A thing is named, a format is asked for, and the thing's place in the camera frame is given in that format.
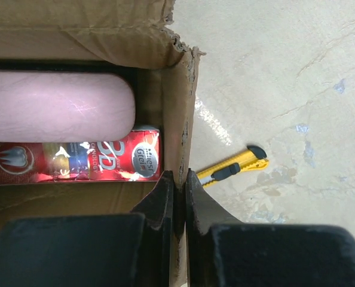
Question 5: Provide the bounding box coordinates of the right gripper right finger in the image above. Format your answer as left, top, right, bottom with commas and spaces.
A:
185, 171, 355, 286

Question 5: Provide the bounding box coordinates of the red toothpaste box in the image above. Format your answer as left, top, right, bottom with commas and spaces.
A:
0, 126, 161, 185

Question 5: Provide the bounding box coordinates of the yellow utility knife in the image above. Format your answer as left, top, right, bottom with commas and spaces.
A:
197, 145, 270, 187

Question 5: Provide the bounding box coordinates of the taped cardboard express box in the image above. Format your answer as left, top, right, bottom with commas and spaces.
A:
0, 1, 200, 286

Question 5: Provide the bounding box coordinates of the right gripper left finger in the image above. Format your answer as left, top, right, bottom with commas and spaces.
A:
0, 171, 175, 286

